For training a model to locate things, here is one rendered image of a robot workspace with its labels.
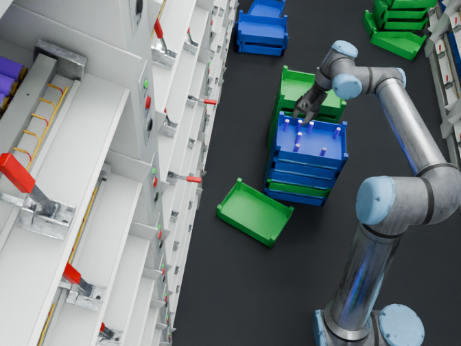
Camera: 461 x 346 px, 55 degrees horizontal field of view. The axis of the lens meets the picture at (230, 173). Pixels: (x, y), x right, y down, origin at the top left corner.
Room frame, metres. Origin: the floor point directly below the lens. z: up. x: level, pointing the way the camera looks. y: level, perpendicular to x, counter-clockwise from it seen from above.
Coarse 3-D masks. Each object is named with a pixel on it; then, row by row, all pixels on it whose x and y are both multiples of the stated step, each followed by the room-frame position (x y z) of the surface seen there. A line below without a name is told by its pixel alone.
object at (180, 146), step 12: (204, 60) 1.05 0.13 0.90; (192, 84) 0.94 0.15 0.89; (192, 108) 0.85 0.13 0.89; (192, 120) 0.81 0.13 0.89; (180, 132) 0.76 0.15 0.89; (180, 144) 0.72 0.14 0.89; (180, 156) 0.68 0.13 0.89; (180, 168) 0.65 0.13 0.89; (168, 192) 0.57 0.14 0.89; (168, 204) 0.54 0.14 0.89; (168, 216) 0.50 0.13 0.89
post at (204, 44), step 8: (208, 16) 1.05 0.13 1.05; (208, 24) 1.05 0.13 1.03; (208, 32) 1.05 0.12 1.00; (208, 40) 1.06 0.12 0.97; (208, 48) 1.07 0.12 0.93; (208, 88) 1.14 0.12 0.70; (200, 128) 1.05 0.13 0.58; (200, 152) 1.05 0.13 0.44; (200, 160) 1.05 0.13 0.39; (200, 176) 1.07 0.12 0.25; (200, 184) 1.09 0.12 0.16
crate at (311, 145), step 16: (288, 128) 1.35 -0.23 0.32; (304, 128) 1.36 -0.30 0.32; (320, 128) 1.37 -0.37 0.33; (288, 144) 1.26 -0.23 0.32; (304, 144) 1.27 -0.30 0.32; (320, 144) 1.29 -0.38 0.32; (336, 144) 1.30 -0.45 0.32; (304, 160) 1.18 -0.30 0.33; (320, 160) 1.18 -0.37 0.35; (336, 160) 1.17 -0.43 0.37
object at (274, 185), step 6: (270, 180) 1.18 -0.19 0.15; (270, 186) 1.18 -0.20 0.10; (276, 186) 1.18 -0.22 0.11; (282, 186) 1.18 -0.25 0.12; (288, 186) 1.18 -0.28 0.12; (294, 186) 1.17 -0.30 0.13; (300, 186) 1.18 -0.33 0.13; (294, 192) 1.18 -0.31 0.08; (300, 192) 1.18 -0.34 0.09; (306, 192) 1.18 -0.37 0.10; (312, 192) 1.17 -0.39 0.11; (318, 192) 1.17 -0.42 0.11; (324, 192) 1.17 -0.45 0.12; (330, 192) 1.18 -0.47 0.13
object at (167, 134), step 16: (208, 0) 1.05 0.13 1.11; (192, 16) 1.00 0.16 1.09; (192, 32) 0.94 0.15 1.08; (192, 48) 0.86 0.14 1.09; (192, 64) 0.83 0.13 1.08; (176, 80) 0.75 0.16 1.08; (176, 96) 0.71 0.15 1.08; (176, 112) 0.66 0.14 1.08; (160, 128) 0.59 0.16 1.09; (176, 128) 0.62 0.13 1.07; (160, 144) 0.56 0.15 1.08; (160, 160) 0.52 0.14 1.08
